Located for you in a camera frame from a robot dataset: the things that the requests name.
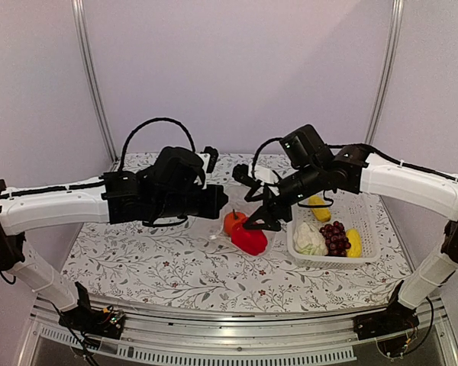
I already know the aluminium front rail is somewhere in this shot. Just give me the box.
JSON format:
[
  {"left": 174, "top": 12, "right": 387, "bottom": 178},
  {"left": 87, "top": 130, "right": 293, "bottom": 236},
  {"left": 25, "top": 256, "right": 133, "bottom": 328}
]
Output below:
[{"left": 15, "top": 295, "right": 458, "bottom": 365}]

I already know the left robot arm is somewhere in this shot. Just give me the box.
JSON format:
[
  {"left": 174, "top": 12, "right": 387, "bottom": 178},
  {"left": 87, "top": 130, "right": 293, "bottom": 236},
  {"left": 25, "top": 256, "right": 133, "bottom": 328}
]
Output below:
[{"left": 0, "top": 147, "right": 228, "bottom": 331}]

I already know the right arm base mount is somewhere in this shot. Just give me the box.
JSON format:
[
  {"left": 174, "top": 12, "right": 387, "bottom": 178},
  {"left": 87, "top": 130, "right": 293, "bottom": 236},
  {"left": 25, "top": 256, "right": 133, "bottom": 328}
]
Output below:
[{"left": 353, "top": 291, "right": 419, "bottom": 358}]

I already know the floral tablecloth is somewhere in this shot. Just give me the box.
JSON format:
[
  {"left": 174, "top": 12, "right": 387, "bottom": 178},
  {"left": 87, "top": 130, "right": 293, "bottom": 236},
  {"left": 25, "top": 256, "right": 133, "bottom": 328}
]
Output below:
[{"left": 60, "top": 152, "right": 417, "bottom": 314}]

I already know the purple grape bunch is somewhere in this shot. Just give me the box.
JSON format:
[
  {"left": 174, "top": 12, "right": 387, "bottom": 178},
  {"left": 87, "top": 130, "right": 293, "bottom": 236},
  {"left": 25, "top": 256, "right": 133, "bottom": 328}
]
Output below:
[{"left": 319, "top": 221, "right": 350, "bottom": 257}]

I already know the aluminium frame post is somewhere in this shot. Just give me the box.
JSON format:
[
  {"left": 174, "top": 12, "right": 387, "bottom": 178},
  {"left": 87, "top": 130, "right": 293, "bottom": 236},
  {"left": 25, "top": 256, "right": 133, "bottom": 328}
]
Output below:
[
  {"left": 71, "top": 0, "right": 118, "bottom": 162},
  {"left": 365, "top": 0, "right": 405, "bottom": 144}
]

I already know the left aluminium frame post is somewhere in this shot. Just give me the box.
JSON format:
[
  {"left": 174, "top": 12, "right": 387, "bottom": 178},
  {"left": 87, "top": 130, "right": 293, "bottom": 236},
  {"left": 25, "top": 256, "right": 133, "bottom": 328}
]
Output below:
[{"left": 71, "top": 0, "right": 118, "bottom": 162}]

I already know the right aluminium frame post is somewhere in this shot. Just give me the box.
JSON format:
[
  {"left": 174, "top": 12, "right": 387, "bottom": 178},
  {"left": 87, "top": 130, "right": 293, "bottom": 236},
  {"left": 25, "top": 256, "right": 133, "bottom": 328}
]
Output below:
[{"left": 365, "top": 0, "right": 405, "bottom": 144}]

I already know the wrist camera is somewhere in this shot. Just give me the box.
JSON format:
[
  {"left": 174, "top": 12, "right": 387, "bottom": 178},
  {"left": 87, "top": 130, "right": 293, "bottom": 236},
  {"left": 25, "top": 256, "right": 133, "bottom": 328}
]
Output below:
[
  {"left": 197, "top": 146, "right": 219, "bottom": 174},
  {"left": 232, "top": 164, "right": 279, "bottom": 189}
]

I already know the red bell pepper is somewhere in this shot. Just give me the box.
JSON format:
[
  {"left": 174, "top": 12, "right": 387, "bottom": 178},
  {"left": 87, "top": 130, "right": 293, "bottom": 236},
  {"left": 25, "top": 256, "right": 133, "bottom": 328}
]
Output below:
[{"left": 231, "top": 223, "right": 268, "bottom": 256}]

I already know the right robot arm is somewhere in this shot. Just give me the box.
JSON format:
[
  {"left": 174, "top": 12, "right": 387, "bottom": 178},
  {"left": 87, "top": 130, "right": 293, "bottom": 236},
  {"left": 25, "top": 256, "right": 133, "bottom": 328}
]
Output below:
[{"left": 244, "top": 124, "right": 458, "bottom": 332}]

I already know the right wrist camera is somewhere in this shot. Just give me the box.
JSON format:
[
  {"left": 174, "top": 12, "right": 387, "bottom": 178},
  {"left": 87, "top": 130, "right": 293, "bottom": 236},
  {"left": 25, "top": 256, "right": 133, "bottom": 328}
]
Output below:
[{"left": 232, "top": 164, "right": 279, "bottom": 189}]

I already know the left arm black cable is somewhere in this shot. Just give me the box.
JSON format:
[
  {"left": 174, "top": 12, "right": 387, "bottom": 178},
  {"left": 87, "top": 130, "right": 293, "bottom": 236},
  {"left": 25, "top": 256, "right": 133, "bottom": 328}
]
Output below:
[{"left": 116, "top": 117, "right": 198, "bottom": 175}]

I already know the yellow corn cob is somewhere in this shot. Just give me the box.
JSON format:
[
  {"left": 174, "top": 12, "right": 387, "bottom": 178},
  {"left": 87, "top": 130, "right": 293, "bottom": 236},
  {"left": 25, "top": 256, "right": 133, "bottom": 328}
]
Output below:
[{"left": 308, "top": 195, "right": 331, "bottom": 223}]

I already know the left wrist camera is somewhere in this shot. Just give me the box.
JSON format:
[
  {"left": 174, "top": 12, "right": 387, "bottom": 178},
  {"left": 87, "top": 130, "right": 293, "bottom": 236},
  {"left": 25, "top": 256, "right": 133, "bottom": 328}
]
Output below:
[{"left": 197, "top": 146, "right": 219, "bottom": 174}]

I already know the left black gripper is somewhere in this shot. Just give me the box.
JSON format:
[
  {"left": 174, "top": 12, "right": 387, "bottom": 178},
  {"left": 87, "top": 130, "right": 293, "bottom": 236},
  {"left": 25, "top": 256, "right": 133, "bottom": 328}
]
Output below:
[{"left": 153, "top": 183, "right": 227, "bottom": 219}]

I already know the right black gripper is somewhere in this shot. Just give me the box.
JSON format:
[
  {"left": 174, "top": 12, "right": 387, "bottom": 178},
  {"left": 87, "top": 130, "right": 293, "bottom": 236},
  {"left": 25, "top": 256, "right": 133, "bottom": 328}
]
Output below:
[{"left": 242, "top": 161, "right": 324, "bottom": 230}]

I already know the orange mini pumpkin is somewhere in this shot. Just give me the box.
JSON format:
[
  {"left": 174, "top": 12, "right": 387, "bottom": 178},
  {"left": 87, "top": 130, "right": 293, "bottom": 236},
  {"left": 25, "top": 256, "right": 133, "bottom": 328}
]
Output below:
[{"left": 223, "top": 210, "right": 247, "bottom": 236}]

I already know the white cauliflower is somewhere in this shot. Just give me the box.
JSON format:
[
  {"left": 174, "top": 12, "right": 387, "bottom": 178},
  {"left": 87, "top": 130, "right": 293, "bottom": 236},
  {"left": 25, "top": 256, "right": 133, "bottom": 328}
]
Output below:
[{"left": 293, "top": 222, "right": 328, "bottom": 256}]

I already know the yellow lemon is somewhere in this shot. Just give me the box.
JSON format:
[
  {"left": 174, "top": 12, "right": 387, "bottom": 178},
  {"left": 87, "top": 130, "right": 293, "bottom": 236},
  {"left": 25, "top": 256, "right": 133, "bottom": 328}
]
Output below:
[{"left": 346, "top": 229, "right": 362, "bottom": 258}]

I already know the clear zip top bag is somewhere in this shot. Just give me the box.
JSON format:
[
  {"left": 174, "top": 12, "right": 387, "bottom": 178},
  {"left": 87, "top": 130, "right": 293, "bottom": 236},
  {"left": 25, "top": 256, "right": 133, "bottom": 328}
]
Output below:
[{"left": 200, "top": 185, "right": 276, "bottom": 256}]

